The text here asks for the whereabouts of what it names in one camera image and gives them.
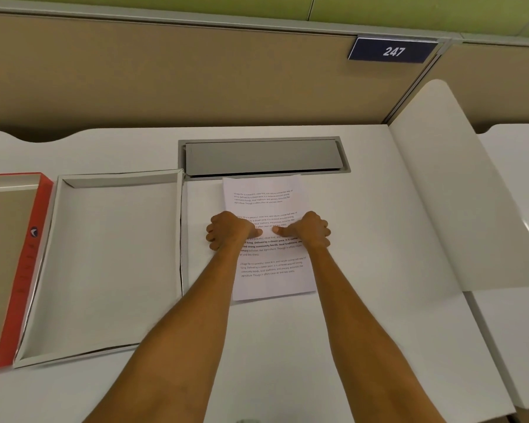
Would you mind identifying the person's right hand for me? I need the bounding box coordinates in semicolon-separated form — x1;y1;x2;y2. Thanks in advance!
275;210;332;250

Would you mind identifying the person's left hand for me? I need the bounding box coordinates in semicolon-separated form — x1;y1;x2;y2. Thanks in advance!
205;211;263;252

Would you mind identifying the printed white paper sheet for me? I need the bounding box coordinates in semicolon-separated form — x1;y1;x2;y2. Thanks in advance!
222;174;318;303

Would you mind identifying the person's right forearm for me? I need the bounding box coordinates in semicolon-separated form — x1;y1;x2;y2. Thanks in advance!
305;243;447;423

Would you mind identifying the person's left forearm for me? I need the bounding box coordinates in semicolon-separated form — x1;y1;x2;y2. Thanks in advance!
83;242;269;423

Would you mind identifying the white cardboard box tray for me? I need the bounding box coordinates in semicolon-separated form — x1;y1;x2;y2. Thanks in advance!
13;168;185;370

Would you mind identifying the wide beige partition panel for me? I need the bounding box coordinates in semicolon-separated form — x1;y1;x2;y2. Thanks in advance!
0;13;442;142

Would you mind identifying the white curved desk divider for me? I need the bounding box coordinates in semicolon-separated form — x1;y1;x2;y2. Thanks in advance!
387;79;529;292

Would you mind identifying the dark blue number sign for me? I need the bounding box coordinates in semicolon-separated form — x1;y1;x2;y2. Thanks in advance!
347;36;439;64

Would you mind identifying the red cardboard box lid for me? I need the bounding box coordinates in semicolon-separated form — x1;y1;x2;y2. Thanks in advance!
0;172;54;373

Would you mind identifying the narrow beige partition panel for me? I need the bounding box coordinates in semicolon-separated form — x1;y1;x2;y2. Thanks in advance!
390;41;529;133

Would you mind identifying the grey desk cable flap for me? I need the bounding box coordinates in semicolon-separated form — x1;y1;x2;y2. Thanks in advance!
178;136;352;180

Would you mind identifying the grey partition top rail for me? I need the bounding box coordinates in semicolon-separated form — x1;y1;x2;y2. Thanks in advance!
0;0;529;50

